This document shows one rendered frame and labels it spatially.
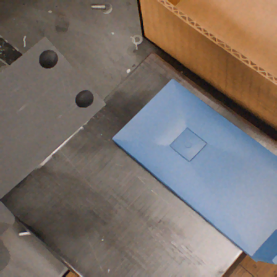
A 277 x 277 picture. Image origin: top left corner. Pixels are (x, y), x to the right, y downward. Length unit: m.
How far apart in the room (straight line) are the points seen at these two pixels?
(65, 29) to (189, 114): 0.14
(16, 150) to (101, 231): 0.21
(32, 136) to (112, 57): 0.29
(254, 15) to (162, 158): 0.15
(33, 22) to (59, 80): 0.31
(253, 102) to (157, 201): 0.11
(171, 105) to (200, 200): 0.08
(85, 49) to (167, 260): 0.20
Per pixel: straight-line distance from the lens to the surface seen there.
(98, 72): 0.64
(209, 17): 0.65
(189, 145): 0.58
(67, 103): 0.37
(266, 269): 0.57
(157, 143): 0.58
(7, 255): 0.41
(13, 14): 0.68
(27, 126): 0.37
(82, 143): 0.59
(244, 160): 0.57
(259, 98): 0.58
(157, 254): 0.55
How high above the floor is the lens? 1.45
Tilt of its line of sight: 65 degrees down
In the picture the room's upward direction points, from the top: 12 degrees counter-clockwise
